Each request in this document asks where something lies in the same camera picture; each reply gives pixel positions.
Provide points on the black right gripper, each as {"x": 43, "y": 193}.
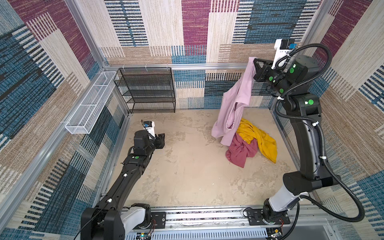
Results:
{"x": 259, "y": 69}

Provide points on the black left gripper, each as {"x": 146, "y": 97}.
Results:
{"x": 159, "y": 141}

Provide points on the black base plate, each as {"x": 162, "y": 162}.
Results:
{"x": 158, "y": 221}
{"x": 256, "y": 217}

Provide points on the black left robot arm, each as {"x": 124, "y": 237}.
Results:
{"x": 107, "y": 220}

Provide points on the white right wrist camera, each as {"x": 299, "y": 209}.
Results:
{"x": 283, "y": 47}

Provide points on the lilac cloth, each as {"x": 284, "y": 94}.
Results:
{"x": 234, "y": 101}

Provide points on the white wire basket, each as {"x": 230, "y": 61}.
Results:
{"x": 89, "y": 110}

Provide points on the yellow cloth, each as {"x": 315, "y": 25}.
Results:
{"x": 267, "y": 145}

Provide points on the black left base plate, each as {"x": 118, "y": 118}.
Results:
{"x": 158, "y": 221}

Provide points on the maroon cloth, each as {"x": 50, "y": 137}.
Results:
{"x": 240, "y": 150}

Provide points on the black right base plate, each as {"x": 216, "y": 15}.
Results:
{"x": 256, "y": 217}

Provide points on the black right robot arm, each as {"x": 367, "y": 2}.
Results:
{"x": 302, "y": 105}

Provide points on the black wire shelf rack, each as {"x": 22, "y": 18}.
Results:
{"x": 147, "y": 90}

